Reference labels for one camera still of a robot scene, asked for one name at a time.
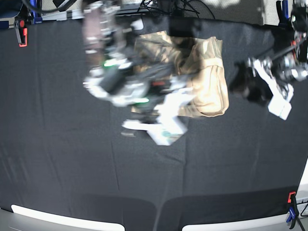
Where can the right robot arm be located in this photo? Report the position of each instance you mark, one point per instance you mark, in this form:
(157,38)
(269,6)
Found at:
(107,41)

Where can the aluminium frame rail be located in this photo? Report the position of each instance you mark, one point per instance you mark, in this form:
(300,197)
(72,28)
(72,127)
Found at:
(129,7)

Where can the white tape patch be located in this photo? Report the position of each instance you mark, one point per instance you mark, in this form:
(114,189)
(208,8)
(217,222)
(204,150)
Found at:
(137,24)

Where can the front right orange clamp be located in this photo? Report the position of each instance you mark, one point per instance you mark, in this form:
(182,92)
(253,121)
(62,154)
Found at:
(291,194)

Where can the left rear blue clamp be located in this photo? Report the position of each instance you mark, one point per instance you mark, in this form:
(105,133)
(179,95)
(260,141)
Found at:
(37,19)

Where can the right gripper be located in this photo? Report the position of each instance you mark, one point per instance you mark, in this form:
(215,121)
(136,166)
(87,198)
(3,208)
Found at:
(122,86)

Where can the orange clamp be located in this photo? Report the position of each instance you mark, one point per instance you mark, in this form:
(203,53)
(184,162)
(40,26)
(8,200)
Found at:
(291,194)
(21,32)

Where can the right rear blue clamp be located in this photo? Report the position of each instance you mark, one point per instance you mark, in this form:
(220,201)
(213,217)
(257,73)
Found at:
(283,14)

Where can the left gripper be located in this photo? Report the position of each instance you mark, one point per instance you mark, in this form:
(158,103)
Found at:
(278,74)

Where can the camouflage t-shirt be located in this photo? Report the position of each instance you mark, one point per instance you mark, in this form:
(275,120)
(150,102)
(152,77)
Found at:
(201,59)

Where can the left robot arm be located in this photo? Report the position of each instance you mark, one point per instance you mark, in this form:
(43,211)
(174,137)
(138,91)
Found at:
(299,45)

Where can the left rear orange clamp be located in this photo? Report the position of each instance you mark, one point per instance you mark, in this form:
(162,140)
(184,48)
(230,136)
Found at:
(21,32)

